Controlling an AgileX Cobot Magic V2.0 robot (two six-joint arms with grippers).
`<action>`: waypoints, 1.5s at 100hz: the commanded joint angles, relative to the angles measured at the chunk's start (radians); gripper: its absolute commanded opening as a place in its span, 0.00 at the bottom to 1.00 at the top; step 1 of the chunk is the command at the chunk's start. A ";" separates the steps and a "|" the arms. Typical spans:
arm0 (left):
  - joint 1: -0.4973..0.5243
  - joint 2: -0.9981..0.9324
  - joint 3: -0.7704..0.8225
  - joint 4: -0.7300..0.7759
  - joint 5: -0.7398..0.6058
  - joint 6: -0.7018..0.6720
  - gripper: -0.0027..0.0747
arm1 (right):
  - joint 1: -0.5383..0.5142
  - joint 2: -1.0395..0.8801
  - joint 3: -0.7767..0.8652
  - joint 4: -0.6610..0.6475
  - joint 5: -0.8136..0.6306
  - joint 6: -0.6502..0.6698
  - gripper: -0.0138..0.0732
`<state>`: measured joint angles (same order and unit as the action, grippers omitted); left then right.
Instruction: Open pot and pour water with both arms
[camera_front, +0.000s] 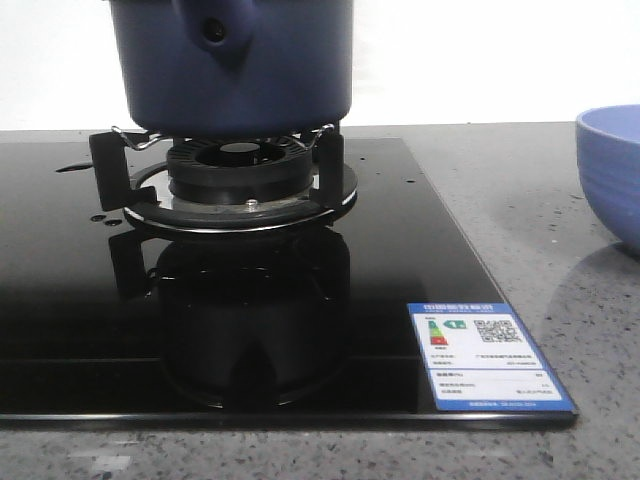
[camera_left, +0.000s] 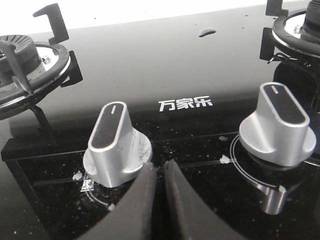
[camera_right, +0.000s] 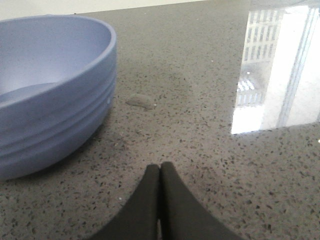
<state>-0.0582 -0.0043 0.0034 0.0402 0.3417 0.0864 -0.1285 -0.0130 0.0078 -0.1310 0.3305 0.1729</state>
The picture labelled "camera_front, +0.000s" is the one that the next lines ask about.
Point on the black pot support grate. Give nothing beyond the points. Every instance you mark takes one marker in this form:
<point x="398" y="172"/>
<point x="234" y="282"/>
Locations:
<point x="145" y="198"/>

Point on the light blue ribbed bowl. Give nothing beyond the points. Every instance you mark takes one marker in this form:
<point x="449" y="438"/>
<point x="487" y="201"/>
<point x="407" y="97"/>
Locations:
<point x="607" y="143"/>

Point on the dark blue cooking pot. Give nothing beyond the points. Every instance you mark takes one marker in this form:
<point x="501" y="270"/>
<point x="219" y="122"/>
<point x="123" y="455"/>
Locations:
<point x="235" y="68"/>

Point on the blue energy efficiency label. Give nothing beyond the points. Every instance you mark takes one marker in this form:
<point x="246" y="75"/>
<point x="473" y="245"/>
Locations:
<point x="479" y="357"/>

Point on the black glass gas cooktop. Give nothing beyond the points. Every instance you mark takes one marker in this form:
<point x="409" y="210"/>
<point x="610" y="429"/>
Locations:
<point x="106" y="325"/>

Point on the black round gas burner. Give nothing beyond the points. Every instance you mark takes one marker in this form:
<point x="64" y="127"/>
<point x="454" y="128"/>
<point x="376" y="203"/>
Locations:
<point x="230" y="173"/>

